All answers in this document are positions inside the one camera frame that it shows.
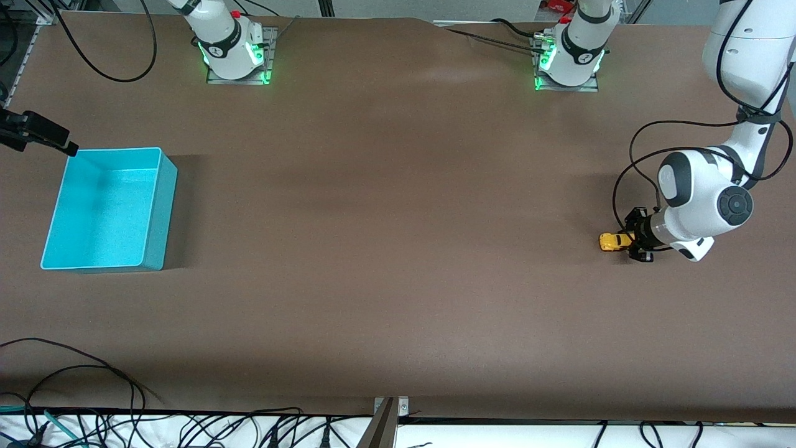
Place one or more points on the aluminium frame rail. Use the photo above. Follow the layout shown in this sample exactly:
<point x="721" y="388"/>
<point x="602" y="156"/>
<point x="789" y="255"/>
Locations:
<point x="37" y="17"/>

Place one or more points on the dark frame post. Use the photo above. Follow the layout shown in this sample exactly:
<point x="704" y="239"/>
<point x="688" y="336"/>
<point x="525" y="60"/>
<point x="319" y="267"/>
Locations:
<point x="326" y="6"/>
<point x="634" y="9"/>

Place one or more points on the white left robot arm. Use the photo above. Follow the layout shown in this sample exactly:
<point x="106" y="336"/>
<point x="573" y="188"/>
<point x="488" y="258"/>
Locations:
<point x="703" y="186"/>

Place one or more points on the yellow beetle toy car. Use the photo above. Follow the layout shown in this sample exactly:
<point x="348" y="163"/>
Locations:
<point x="612" y="242"/>

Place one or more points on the turquoise plastic bin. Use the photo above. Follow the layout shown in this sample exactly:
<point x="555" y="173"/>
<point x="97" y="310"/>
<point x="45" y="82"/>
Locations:
<point x="106" y="211"/>

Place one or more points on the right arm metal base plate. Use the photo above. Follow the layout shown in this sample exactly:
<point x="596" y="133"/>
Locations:
<point x="269" y="62"/>

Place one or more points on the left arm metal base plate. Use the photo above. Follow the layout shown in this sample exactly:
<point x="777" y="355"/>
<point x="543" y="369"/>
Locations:
<point x="584" y="88"/>

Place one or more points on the black power plug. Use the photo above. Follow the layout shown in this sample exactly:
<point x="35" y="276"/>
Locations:
<point x="325" y="437"/>
<point x="272" y="439"/>

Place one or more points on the red background object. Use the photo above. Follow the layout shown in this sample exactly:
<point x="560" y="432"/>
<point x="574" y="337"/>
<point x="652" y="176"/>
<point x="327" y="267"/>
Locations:
<point x="556" y="5"/>

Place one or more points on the brown table cover sheet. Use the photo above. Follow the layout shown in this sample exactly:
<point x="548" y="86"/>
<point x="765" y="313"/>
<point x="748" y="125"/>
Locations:
<point x="398" y="249"/>

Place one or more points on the grey metal bar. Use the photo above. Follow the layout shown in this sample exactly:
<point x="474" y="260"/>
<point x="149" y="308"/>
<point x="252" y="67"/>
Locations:
<point x="380" y="430"/>

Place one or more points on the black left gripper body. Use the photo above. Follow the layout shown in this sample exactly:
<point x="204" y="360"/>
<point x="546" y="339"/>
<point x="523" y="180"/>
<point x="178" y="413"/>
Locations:
<point x="641" y="233"/>

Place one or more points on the silver metal bracket plate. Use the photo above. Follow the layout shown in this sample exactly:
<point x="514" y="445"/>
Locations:
<point x="403" y="406"/>

